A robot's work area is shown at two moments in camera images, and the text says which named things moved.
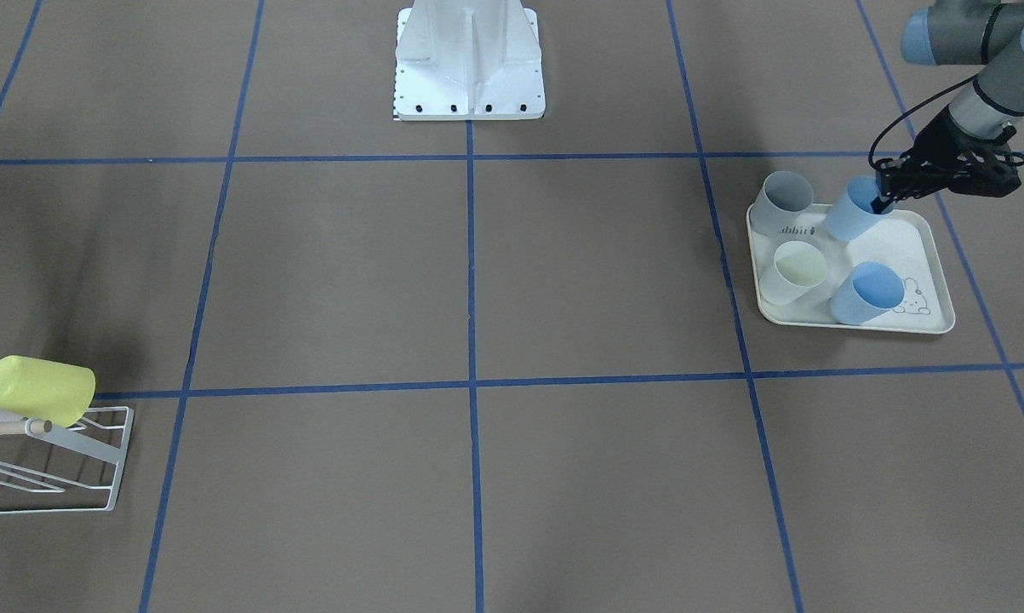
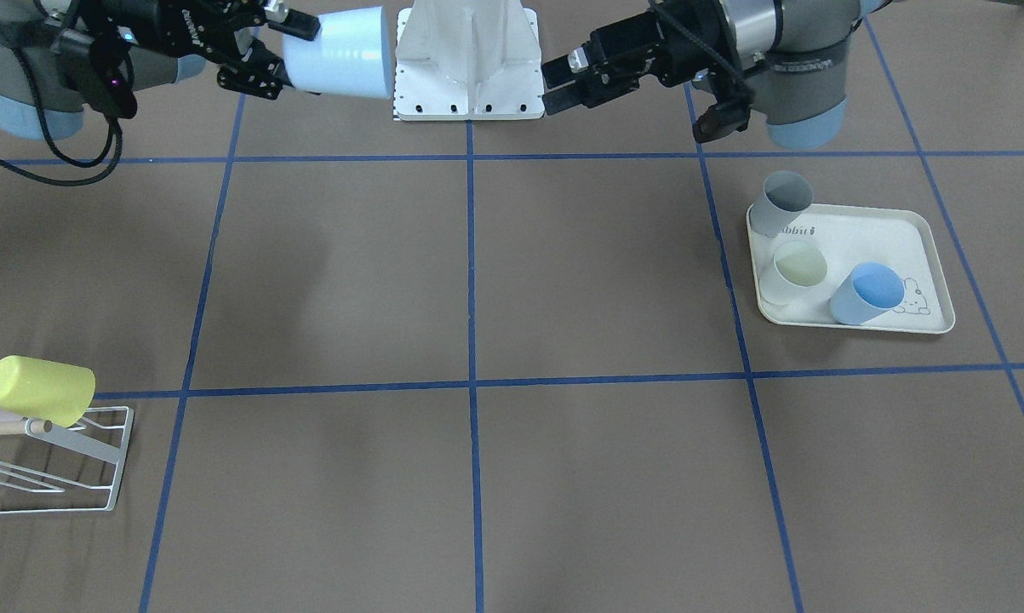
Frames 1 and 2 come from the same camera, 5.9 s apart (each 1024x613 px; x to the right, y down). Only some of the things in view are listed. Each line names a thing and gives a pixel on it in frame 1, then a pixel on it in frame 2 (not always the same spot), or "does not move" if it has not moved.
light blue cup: x=853 y=212 to x=349 y=55
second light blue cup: x=870 y=289 does not move
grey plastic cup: x=780 y=203 does not move
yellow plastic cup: x=60 y=392 does not move
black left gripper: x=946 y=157 to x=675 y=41
